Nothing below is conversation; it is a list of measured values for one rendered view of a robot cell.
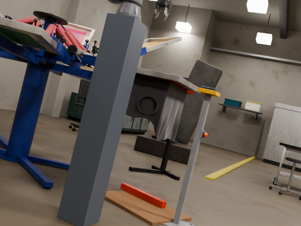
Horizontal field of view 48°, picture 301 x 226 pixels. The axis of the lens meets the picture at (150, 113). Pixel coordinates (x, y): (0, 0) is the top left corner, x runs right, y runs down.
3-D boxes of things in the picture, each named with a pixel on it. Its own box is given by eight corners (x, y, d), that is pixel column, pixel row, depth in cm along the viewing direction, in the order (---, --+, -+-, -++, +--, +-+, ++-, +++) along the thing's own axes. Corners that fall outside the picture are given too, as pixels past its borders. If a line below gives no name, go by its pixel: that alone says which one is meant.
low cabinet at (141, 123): (99, 122, 1012) (105, 99, 1012) (146, 135, 953) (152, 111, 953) (64, 118, 852) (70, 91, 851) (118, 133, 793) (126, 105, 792)
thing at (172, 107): (175, 141, 277) (188, 90, 276) (155, 141, 235) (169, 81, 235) (172, 141, 278) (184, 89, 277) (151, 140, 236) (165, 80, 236)
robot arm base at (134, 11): (134, 17, 188) (138, -1, 188) (110, 14, 193) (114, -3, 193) (144, 25, 202) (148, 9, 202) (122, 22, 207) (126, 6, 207)
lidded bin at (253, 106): (260, 113, 1166) (262, 105, 1166) (259, 112, 1126) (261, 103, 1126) (245, 110, 1186) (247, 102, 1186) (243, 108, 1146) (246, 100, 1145)
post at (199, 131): (195, 226, 241) (228, 95, 240) (186, 233, 221) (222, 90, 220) (166, 215, 250) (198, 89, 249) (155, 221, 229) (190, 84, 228)
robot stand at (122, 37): (82, 228, 187) (135, 16, 186) (56, 217, 194) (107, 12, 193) (99, 221, 204) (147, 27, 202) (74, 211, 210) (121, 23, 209)
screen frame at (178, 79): (200, 93, 279) (201, 89, 279) (178, 81, 225) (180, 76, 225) (118, 76, 310) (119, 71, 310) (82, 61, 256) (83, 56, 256)
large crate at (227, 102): (240, 108, 1191) (242, 102, 1191) (239, 107, 1153) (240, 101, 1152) (225, 105, 1211) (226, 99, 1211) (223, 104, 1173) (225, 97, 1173)
